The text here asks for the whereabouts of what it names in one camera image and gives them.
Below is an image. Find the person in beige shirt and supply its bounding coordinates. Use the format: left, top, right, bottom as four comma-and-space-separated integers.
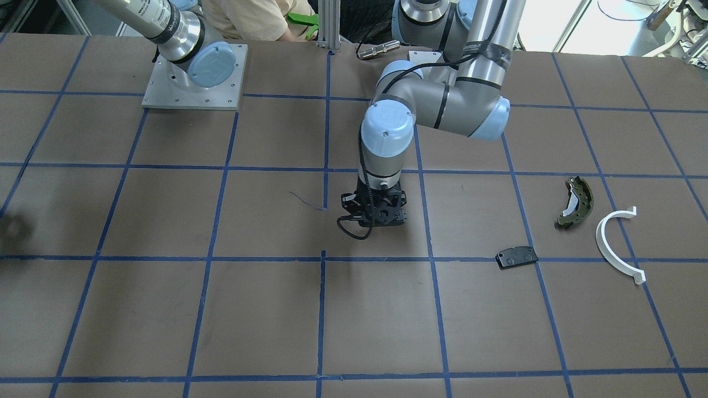
201, 1, 315, 42

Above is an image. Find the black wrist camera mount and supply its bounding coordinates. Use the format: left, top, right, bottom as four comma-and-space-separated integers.
370, 183, 407, 227

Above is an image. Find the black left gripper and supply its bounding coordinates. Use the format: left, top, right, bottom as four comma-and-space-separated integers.
340, 185, 388, 227

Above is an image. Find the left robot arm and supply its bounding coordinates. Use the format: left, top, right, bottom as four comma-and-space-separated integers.
337, 1, 524, 229

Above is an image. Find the aluminium frame post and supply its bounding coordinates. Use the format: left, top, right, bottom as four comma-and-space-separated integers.
316, 0, 341, 53

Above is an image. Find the black brake pad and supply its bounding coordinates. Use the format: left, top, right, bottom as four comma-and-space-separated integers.
495, 246, 539, 270

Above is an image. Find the olive green brake shoe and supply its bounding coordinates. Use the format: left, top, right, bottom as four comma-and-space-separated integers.
555, 175, 594, 230

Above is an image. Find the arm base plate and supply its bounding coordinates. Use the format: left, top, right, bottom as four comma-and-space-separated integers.
408, 50, 442, 65
142, 44, 248, 111

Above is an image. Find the white curved plastic bracket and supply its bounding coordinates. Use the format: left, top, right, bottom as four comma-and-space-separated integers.
595, 206, 647, 285

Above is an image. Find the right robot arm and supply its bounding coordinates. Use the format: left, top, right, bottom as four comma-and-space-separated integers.
97, 1, 237, 88

